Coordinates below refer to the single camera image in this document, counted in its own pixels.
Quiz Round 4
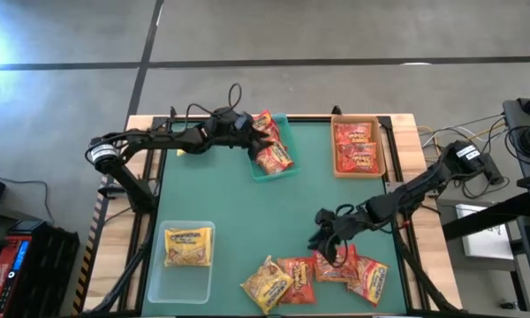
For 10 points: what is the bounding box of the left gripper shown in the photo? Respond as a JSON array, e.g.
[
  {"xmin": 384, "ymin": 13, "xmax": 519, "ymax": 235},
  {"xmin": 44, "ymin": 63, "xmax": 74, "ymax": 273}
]
[{"xmin": 202, "ymin": 110, "xmax": 273, "ymax": 163}]

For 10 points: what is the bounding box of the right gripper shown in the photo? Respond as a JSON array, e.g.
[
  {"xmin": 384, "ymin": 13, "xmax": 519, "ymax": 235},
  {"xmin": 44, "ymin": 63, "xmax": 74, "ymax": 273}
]
[{"xmin": 307, "ymin": 205, "xmax": 370, "ymax": 268}]

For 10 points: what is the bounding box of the red-edged Maruchan noodle pack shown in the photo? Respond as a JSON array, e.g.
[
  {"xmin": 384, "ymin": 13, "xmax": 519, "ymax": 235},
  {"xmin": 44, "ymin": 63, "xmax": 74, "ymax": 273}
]
[
  {"xmin": 346, "ymin": 254, "xmax": 390, "ymax": 308},
  {"xmin": 254, "ymin": 140, "xmax": 295, "ymax": 176},
  {"xmin": 252, "ymin": 109, "xmax": 280, "ymax": 142}
]

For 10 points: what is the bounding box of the red noodle pack yellow lettering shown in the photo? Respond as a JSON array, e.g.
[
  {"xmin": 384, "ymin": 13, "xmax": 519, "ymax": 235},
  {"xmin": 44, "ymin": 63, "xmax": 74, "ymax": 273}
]
[
  {"xmin": 334, "ymin": 122, "xmax": 374, "ymax": 145},
  {"xmin": 335, "ymin": 140, "xmax": 379, "ymax": 174},
  {"xmin": 313, "ymin": 244, "xmax": 360, "ymax": 284},
  {"xmin": 276, "ymin": 256, "xmax": 318, "ymax": 306}
]

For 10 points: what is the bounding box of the teal plastic bin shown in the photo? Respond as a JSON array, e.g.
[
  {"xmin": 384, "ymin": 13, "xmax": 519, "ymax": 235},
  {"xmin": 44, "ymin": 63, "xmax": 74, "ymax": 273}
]
[{"xmin": 240, "ymin": 113, "xmax": 303, "ymax": 184}]

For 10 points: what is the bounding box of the green table mat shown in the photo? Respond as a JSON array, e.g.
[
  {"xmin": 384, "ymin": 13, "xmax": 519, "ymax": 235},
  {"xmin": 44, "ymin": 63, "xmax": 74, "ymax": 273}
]
[{"xmin": 140, "ymin": 119, "xmax": 408, "ymax": 317}]

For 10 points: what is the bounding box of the clear plastic bin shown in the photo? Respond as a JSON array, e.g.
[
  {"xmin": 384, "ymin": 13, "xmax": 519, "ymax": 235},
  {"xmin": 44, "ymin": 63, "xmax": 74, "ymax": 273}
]
[{"xmin": 145, "ymin": 219, "xmax": 217, "ymax": 306}]

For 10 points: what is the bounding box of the white paper sheet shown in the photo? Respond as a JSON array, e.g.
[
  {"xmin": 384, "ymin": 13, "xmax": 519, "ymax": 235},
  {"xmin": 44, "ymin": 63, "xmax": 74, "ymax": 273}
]
[{"xmin": 455, "ymin": 203, "xmax": 516, "ymax": 261}]

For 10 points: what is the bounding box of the black diagonal beam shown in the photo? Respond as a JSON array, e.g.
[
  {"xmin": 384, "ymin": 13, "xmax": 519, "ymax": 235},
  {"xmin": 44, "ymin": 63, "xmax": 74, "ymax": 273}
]
[{"xmin": 441, "ymin": 192, "xmax": 530, "ymax": 242}]

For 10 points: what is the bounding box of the black power adapter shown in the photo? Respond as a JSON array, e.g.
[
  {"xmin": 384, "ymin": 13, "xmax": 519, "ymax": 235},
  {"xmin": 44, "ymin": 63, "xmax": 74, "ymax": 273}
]
[{"xmin": 483, "ymin": 153, "xmax": 505, "ymax": 186}]

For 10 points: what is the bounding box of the black desk leg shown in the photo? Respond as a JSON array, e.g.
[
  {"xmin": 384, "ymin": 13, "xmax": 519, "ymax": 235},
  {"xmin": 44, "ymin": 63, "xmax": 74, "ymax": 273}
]
[{"xmin": 510, "ymin": 254, "xmax": 530, "ymax": 313}]

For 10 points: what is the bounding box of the yellow black hazard strip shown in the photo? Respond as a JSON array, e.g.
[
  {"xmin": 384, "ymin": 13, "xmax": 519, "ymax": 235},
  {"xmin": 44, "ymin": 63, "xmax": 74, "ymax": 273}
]
[{"xmin": 72, "ymin": 156, "xmax": 116, "ymax": 315}]

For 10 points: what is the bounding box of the black plastic crate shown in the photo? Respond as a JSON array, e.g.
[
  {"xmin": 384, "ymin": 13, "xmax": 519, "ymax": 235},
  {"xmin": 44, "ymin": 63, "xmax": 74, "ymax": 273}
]
[{"xmin": 8, "ymin": 220, "xmax": 81, "ymax": 318}]

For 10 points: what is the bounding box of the red electronic device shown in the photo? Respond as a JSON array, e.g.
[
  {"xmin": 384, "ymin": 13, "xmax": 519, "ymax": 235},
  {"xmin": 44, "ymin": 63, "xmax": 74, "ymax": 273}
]
[{"xmin": 0, "ymin": 233, "xmax": 32, "ymax": 318}]

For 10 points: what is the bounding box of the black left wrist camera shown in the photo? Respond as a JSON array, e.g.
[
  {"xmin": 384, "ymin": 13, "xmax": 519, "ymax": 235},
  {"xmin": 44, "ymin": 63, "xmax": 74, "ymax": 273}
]
[{"xmin": 234, "ymin": 112, "xmax": 255, "ymax": 132}]

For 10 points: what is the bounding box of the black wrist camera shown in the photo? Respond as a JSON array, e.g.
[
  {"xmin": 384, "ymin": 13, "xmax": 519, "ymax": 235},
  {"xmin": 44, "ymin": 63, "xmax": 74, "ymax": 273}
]
[
  {"xmin": 314, "ymin": 208, "xmax": 337, "ymax": 225},
  {"xmin": 234, "ymin": 112, "xmax": 255, "ymax": 132}
]

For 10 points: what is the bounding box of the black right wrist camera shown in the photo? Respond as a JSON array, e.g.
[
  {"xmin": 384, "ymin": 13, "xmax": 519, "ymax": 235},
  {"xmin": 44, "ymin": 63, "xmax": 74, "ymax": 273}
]
[{"xmin": 314, "ymin": 208, "xmax": 337, "ymax": 225}]

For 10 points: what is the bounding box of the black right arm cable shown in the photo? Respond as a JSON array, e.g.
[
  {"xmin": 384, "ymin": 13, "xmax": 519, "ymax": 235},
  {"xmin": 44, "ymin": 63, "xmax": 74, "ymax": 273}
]
[{"xmin": 331, "ymin": 201, "xmax": 360, "ymax": 218}]

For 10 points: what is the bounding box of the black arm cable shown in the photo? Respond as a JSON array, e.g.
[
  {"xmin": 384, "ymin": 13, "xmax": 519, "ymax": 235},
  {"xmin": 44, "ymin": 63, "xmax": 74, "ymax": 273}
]
[
  {"xmin": 170, "ymin": 82, "xmax": 244, "ymax": 123},
  {"xmin": 331, "ymin": 201, "xmax": 360, "ymax": 218}
]

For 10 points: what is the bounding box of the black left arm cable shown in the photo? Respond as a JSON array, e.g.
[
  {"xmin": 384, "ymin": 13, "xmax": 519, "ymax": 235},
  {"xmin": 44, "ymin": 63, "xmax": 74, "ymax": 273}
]
[{"xmin": 170, "ymin": 82, "xmax": 244, "ymax": 123}]

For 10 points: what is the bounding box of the black metal table frame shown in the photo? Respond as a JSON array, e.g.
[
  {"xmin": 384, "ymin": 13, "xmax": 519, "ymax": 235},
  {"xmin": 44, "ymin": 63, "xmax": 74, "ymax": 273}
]
[{"xmin": 81, "ymin": 105, "xmax": 469, "ymax": 318}]

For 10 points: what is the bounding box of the yellow cable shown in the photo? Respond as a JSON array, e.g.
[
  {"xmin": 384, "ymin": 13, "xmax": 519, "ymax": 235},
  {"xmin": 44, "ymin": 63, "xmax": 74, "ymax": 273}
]
[{"xmin": 417, "ymin": 122, "xmax": 507, "ymax": 151}]

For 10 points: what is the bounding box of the black floor cable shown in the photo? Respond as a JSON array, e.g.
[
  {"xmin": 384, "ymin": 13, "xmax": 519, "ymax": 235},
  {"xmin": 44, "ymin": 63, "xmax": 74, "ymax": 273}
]
[{"xmin": 0, "ymin": 143, "xmax": 57, "ymax": 224}]

